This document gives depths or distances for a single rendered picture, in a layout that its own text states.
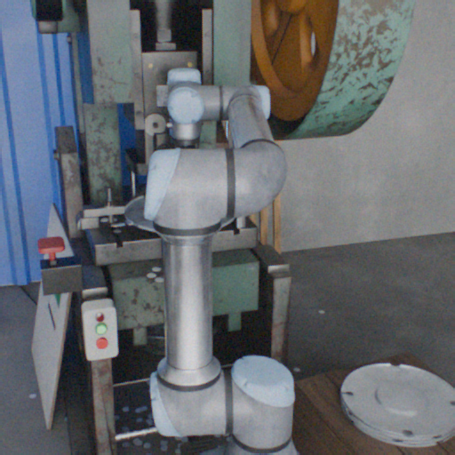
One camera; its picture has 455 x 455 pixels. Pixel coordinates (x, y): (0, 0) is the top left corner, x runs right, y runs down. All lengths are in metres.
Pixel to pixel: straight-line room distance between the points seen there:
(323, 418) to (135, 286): 0.57
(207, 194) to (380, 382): 0.90
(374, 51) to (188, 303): 0.73
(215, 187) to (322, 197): 2.36
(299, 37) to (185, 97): 0.53
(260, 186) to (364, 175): 2.42
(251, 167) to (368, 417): 0.81
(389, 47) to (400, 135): 1.96
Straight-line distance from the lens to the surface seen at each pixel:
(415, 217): 3.71
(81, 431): 2.19
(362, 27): 1.51
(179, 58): 1.70
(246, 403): 1.23
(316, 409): 1.73
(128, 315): 1.72
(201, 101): 1.41
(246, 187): 1.05
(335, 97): 1.59
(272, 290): 1.74
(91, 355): 1.63
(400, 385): 1.79
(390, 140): 3.48
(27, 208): 3.02
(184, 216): 1.06
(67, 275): 1.63
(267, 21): 2.08
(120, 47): 1.63
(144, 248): 1.75
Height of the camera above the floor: 1.38
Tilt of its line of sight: 22 degrees down
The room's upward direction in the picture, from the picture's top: 1 degrees clockwise
